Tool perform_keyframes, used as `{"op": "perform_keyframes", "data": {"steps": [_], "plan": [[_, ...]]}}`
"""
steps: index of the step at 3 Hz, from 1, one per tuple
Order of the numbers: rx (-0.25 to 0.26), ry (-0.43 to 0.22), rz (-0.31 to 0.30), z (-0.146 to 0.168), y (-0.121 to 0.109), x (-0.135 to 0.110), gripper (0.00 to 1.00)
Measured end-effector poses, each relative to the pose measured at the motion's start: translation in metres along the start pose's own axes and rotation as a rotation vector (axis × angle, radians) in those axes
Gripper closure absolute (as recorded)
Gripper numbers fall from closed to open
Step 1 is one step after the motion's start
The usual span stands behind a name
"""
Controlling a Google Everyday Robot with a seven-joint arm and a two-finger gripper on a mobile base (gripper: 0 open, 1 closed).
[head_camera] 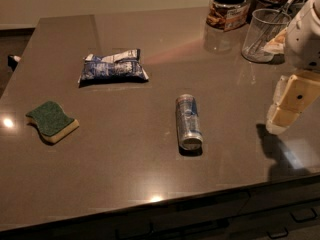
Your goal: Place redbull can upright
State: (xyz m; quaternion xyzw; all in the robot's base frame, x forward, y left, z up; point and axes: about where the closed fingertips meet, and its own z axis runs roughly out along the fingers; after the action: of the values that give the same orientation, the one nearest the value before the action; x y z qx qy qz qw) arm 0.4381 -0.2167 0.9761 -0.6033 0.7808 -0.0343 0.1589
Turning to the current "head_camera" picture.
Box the black drawer handle right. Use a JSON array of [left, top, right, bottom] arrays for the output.
[[290, 208, 318, 223]]

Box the black drawer handle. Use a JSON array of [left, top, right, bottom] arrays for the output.
[[290, 208, 318, 223], [267, 228, 289, 240]]

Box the blue white snack bag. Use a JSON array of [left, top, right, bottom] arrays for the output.
[[79, 49, 149, 83]]

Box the silver blue redbull can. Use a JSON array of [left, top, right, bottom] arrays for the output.
[[176, 94, 203, 151]]

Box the glass jar with black lid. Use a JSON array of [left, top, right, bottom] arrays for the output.
[[206, 0, 249, 32]]

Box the green yellow sponge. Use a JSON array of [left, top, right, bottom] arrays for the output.
[[26, 101, 79, 144]]

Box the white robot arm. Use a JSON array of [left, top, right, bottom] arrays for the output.
[[266, 0, 320, 135]]

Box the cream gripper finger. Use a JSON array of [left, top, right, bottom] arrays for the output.
[[266, 76, 290, 134], [279, 70, 320, 128]]

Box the black drawer handle lower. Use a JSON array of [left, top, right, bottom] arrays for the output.
[[267, 228, 289, 240]]

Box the metal whisk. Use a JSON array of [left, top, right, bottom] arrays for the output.
[[248, 0, 295, 54]]

